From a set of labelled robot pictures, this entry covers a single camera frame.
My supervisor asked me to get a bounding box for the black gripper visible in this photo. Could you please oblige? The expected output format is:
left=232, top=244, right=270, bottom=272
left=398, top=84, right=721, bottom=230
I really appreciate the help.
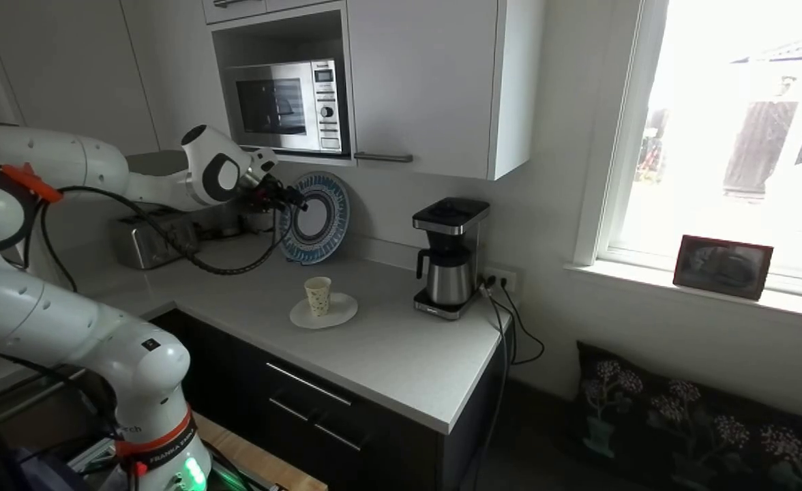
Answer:
left=252, top=173, right=312, bottom=215

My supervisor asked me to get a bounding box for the stainless steel microwave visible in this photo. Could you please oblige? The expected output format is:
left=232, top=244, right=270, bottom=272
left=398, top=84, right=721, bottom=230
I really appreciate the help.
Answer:
left=221, top=57, right=349, bottom=159

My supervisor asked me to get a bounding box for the blue patterned decorative plate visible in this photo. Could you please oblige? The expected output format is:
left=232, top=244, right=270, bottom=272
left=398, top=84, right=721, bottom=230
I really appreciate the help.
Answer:
left=274, top=173, right=356, bottom=267

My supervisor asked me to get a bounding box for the small metal kettle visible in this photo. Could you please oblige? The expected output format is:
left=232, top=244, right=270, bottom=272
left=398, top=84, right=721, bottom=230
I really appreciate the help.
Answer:
left=196, top=201, right=245, bottom=244

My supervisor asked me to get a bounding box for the dotted paper cup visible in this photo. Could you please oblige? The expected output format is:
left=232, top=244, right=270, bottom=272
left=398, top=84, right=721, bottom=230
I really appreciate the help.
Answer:
left=304, top=276, right=337, bottom=323

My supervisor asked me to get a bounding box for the white saucer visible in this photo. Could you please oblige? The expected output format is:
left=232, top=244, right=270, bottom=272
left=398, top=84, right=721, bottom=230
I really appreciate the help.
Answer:
left=286, top=289, right=360, bottom=334

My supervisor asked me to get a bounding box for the silver toaster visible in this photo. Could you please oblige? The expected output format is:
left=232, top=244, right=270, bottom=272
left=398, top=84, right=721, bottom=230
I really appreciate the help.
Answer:
left=112, top=207, right=203, bottom=272

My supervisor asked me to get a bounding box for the black steel coffee maker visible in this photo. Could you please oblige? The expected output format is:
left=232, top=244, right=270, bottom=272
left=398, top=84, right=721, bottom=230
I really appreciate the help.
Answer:
left=409, top=197, right=491, bottom=323

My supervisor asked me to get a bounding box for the dark base cabinet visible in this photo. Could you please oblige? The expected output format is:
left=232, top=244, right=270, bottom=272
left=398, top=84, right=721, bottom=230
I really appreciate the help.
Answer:
left=150, top=309, right=514, bottom=491

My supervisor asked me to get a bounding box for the wooden board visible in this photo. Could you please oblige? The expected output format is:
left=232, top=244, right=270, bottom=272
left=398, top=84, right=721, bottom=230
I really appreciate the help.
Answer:
left=192, top=413, right=330, bottom=491

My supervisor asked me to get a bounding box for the white framed window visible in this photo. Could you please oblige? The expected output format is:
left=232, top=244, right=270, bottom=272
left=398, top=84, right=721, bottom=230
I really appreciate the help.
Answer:
left=570, top=0, right=802, bottom=325

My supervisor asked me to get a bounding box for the dark floral cushion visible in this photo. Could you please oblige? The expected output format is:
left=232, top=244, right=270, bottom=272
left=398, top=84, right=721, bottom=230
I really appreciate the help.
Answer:
left=570, top=339, right=802, bottom=491

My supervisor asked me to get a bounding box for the steel cabinet bar handle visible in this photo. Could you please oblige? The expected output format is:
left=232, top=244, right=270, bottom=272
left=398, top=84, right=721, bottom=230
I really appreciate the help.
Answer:
left=356, top=149, right=414, bottom=167

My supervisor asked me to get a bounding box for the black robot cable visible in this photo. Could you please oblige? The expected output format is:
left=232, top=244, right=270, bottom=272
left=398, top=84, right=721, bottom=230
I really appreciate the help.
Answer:
left=39, top=185, right=298, bottom=295

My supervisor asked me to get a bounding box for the long steel drawer handle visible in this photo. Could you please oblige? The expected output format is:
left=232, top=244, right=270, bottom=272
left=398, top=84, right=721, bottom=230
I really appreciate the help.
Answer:
left=264, top=361, right=356, bottom=410

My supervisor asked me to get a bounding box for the short steel drawer handle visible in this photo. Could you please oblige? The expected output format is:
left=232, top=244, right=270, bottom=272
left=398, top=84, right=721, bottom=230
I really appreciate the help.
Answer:
left=312, top=419, right=362, bottom=456
left=267, top=396, right=312, bottom=422

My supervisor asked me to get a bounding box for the white wall power outlet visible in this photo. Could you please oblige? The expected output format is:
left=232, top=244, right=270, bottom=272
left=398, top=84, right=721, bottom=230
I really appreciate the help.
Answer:
left=477, top=265, right=522, bottom=295

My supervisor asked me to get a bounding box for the black appliance power cable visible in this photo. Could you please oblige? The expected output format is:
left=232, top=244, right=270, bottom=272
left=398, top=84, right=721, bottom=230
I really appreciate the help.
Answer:
left=480, top=276, right=549, bottom=369

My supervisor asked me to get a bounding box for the dark picture frame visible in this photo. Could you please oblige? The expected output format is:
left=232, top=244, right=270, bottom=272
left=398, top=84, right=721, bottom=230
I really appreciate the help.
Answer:
left=672, top=233, right=776, bottom=304

